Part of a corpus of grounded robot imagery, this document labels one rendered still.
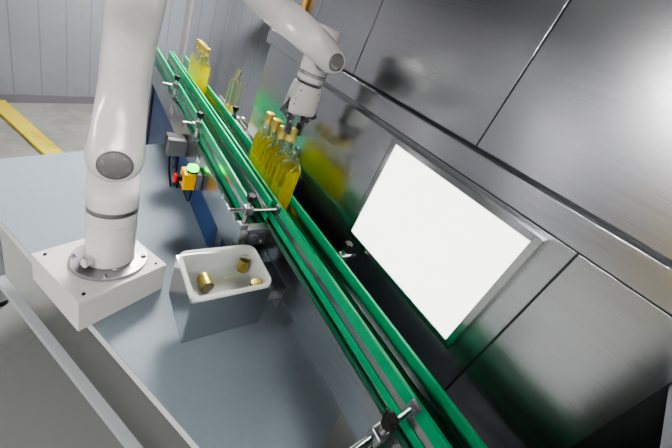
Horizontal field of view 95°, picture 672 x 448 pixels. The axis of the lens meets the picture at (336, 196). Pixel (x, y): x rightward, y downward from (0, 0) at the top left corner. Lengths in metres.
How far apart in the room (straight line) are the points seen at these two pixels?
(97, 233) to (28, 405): 1.02
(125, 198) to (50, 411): 1.12
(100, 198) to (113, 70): 0.32
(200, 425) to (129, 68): 0.85
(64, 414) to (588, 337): 1.80
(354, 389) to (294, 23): 0.89
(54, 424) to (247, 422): 1.00
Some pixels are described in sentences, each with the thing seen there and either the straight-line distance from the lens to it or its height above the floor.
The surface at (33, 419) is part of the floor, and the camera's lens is 1.88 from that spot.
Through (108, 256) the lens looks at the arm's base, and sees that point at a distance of 1.07.
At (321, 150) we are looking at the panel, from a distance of 1.11.
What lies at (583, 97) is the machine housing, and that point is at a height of 1.74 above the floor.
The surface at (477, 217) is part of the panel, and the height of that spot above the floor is 1.45.
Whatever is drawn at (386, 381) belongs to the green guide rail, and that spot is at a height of 1.09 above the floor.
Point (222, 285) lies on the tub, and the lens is 0.99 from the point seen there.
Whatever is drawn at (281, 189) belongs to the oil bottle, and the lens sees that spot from 1.04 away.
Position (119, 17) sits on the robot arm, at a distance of 0.82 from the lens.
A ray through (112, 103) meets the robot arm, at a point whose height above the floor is 1.35.
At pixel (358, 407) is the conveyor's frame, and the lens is 0.84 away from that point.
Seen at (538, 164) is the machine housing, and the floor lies 1.60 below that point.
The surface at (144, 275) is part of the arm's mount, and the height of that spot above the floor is 0.85.
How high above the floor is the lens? 1.66
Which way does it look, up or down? 26 degrees down
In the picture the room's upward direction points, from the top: 25 degrees clockwise
